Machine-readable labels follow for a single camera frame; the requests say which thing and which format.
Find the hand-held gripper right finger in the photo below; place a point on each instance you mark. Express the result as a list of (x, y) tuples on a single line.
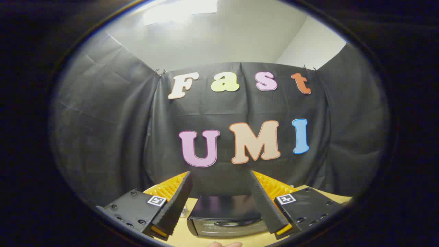
[(262, 202)]

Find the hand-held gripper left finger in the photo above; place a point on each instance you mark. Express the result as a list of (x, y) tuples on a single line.
[(178, 202)]

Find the black toaster oven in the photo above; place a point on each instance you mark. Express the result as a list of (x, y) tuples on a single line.
[(226, 212)]

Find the black backdrop cloth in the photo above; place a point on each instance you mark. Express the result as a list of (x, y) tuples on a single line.
[(113, 137)]

